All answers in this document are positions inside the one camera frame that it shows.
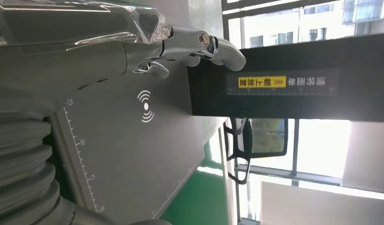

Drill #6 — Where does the black inbound scanner machine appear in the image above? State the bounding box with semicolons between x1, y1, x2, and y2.
44;32;384;225

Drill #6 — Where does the black office chair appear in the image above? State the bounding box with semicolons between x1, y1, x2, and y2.
223;117;289;186

